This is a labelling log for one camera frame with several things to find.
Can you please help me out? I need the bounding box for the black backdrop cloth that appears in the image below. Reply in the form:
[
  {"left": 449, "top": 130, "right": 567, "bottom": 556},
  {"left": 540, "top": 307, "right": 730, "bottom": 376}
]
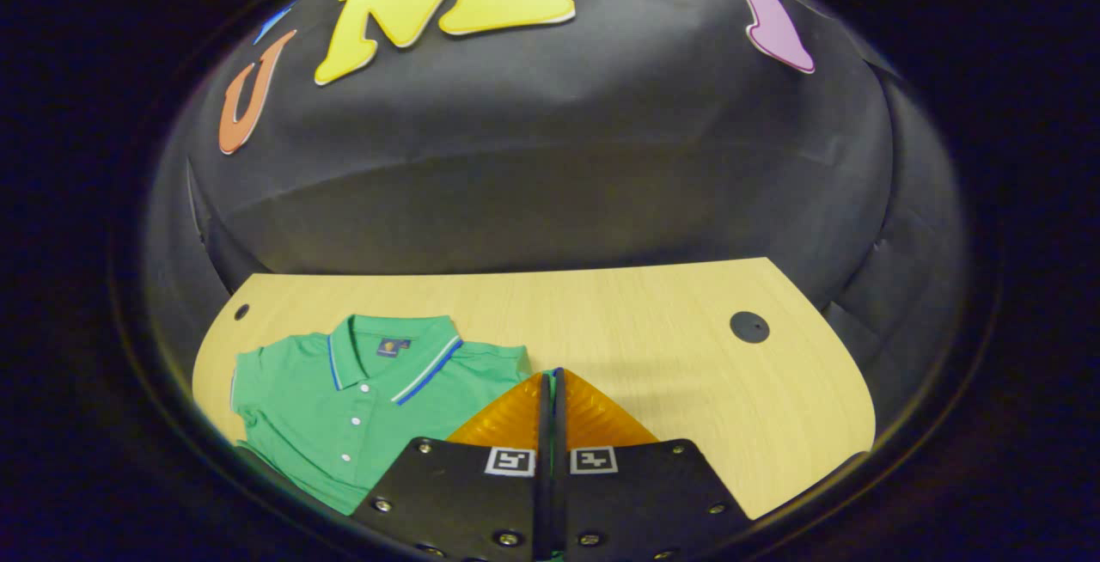
[{"left": 142, "top": 0, "right": 972, "bottom": 460}]

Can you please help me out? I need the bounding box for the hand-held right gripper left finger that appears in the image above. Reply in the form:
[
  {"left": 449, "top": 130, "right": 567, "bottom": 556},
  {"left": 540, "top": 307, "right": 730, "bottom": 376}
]
[{"left": 351, "top": 370, "right": 552, "bottom": 562}]

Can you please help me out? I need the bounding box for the black table hole cover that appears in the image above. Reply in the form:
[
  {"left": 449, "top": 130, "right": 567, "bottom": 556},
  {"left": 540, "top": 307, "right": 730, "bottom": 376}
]
[{"left": 730, "top": 311, "right": 771, "bottom": 344}]

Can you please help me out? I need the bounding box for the green T-shirt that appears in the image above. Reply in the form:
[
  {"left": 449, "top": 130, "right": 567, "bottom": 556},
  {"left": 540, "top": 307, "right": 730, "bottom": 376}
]
[{"left": 229, "top": 314, "right": 558, "bottom": 516}]

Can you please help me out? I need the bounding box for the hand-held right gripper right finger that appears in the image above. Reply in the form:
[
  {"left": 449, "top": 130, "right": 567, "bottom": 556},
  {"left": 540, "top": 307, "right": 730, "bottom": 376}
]
[{"left": 553, "top": 368, "right": 754, "bottom": 562}]

